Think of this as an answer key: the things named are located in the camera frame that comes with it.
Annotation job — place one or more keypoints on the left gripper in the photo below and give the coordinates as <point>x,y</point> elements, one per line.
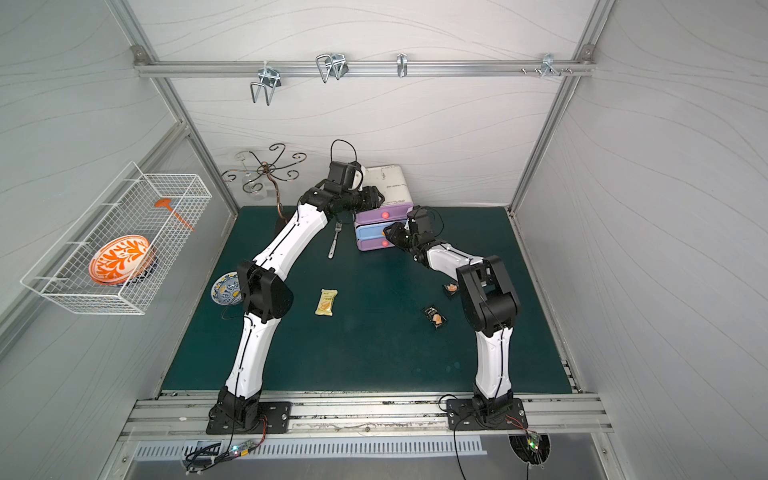
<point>369,198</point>

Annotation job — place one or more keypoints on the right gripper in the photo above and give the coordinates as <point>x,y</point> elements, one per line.
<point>396,234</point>

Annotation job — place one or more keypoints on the purple drawer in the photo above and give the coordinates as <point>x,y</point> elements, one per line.
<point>385,213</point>
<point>374,244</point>

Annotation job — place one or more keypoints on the white drawer cabinet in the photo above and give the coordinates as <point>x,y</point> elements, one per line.
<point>390,182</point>

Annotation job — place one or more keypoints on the blue drawer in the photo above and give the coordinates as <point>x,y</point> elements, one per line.
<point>373,231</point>

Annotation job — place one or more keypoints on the black cookie packet one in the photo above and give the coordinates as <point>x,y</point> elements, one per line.
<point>451,290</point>

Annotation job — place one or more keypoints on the black cookie packet two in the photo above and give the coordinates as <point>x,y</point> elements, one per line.
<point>434,316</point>

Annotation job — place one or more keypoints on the gold cookie packet one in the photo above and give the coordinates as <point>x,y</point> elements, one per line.
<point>326,302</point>

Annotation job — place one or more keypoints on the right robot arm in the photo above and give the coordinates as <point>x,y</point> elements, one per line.
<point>489,302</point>

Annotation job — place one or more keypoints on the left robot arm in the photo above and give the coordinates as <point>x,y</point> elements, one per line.
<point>267,298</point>

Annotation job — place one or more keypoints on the silver fork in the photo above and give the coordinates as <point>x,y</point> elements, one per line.
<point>337,229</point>

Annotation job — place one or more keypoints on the black metal mug tree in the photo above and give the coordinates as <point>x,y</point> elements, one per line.
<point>261,177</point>

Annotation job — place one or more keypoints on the metal hook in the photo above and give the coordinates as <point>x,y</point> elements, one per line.
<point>331,65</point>
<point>401,65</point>
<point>547,68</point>
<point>267,82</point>

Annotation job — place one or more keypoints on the blue yellow patterned bowl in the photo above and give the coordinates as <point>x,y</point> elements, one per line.
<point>226,290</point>

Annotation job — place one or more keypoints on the orange spatula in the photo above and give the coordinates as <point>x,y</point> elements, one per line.
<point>166,203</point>

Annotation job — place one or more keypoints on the white vent grille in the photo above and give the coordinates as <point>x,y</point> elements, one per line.
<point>316,448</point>

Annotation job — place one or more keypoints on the orange patterned plate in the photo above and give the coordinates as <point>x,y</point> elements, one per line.
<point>121,260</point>

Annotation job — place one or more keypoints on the left wiring bundle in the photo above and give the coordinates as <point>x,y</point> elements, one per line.
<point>216,456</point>

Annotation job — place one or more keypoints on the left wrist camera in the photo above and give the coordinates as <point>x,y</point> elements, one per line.
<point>344,177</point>

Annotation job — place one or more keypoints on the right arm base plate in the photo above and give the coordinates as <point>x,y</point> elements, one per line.
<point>505,413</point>

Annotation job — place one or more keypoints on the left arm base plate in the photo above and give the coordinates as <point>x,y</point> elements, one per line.
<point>264,419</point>

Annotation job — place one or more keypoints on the aluminium top rail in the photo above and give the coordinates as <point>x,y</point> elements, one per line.
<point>357,68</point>

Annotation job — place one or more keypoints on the white wire basket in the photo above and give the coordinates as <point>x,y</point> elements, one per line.
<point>124,207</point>

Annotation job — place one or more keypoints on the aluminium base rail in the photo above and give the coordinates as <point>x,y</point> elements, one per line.
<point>184,414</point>

